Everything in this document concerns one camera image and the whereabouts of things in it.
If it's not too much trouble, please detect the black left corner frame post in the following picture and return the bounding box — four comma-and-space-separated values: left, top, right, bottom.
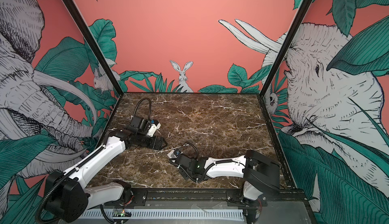
62, 0, 124, 97

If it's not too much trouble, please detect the white ventilation grille strip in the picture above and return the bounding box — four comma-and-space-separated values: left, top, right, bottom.
78, 208, 245, 221

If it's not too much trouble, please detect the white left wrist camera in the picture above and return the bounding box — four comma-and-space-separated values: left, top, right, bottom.
147, 120, 161, 137

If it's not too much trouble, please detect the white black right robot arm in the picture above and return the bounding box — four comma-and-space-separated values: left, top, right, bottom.
168, 149, 280, 201

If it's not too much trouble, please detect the black corner frame post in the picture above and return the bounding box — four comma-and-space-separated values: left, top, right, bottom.
259, 0, 313, 98
62, 0, 124, 97

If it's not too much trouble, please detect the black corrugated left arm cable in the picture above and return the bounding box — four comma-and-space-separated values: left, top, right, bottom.
34, 163, 83, 224

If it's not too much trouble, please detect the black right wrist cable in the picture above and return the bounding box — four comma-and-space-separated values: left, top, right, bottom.
168, 141, 213, 183

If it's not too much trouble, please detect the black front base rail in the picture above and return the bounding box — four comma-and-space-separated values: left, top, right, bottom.
129, 188, 308, 208

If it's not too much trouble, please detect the black right corner frame post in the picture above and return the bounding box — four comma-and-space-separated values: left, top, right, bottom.
259, 0, 313, 98

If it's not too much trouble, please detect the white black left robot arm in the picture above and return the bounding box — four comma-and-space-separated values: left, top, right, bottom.
35, 116, 167, 224

